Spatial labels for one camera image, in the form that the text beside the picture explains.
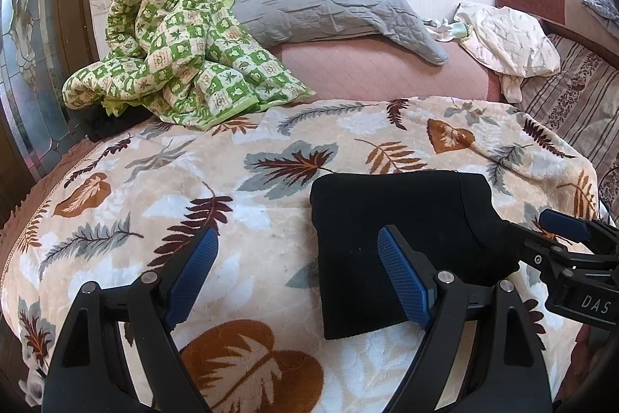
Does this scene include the green checkered quilt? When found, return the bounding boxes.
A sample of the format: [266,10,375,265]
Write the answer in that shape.
[63,0,317,132]

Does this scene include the cream floral cloth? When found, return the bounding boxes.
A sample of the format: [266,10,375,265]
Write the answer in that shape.
[453,1,562,104]

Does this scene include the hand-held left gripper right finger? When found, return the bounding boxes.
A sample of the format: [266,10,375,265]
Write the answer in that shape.
[377,224,554,413]

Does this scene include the pink bed cover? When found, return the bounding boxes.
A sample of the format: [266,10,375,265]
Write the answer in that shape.
[0,38,504,249]

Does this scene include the grey crumpled cloth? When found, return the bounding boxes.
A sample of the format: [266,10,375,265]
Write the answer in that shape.
[581,0,619,24]

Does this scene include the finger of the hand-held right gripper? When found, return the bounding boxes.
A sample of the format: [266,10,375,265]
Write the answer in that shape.
[539,209,619,249]
[503,222,586,282]

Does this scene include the mint green cloth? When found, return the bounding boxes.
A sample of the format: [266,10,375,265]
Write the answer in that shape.
[430,19,472,42]

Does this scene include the leaf print blanket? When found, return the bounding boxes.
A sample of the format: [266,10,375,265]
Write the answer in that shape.
[0,96,603,413]

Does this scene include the black pants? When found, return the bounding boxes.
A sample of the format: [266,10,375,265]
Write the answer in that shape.
[309,171,520,341]

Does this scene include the grey quilted pillow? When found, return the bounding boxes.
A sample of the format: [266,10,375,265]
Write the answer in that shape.
[227,0,450,65]

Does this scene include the wooden door stained glass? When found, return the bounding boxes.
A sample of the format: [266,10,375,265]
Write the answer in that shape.
[0,0,100,240]

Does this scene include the striped floral sofa cushion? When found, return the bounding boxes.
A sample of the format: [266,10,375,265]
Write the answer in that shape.
[520,33,619,220]

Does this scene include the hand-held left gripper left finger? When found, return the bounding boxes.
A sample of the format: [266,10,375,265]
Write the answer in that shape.
[43,226,219,413]

